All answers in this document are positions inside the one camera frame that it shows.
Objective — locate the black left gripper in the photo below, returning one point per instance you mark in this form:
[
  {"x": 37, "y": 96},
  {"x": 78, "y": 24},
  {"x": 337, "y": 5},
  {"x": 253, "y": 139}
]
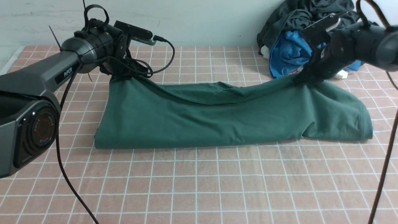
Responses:
[{"x": 121, "y": 65}]

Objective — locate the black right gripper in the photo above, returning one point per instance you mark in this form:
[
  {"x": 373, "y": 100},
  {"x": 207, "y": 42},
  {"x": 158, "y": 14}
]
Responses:
[{"x": 326, "y": 63}]

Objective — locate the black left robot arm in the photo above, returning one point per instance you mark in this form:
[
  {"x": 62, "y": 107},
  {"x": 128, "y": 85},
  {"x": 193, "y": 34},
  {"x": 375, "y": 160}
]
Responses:
[{"x": 30, "y": 111}]

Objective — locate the dark grey crumpled garment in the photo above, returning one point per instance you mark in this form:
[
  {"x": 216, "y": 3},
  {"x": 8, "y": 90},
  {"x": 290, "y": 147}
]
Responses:
[{"x": 299, "y": 14}]

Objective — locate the blue crumpled shirt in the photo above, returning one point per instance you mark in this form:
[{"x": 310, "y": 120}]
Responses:
[{"x": 289, "y": 54}]

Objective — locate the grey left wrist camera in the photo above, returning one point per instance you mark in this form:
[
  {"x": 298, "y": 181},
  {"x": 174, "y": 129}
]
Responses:
[{"x": 136, "y": 33}]

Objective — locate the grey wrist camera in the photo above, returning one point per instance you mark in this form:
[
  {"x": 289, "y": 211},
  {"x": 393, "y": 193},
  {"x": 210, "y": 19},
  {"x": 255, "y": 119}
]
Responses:
[
  {"x": 317, "y": 33},
  {"x": 136, "y": 33}
]

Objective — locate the pink checkered tablecloth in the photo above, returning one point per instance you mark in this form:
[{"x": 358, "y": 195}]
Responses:
[{"x": 301, "y": 182}]

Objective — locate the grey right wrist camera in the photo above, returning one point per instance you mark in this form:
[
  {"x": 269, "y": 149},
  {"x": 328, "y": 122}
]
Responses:
[{"x": 317, "y": 33}]

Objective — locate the green long-sleeve top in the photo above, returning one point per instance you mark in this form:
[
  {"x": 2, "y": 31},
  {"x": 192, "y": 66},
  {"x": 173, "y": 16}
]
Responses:
[{"x": 141, "y": 114}]

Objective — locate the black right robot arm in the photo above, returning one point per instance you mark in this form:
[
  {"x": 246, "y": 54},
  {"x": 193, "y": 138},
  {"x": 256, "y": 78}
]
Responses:
[{"x": 374, "y": 45}]

